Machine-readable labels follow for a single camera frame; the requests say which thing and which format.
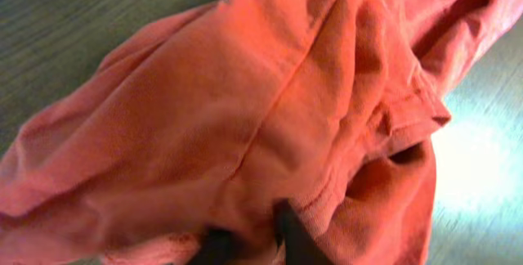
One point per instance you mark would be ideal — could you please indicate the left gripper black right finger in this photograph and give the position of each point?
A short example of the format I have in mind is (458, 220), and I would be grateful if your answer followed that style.
(299, 246)

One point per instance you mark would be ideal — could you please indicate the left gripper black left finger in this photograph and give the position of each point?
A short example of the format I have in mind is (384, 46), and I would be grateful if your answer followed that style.
(218, 248)

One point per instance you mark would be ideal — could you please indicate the red t-shirt with logo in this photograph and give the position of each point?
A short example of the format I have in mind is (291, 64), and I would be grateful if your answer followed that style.
(208, 118)

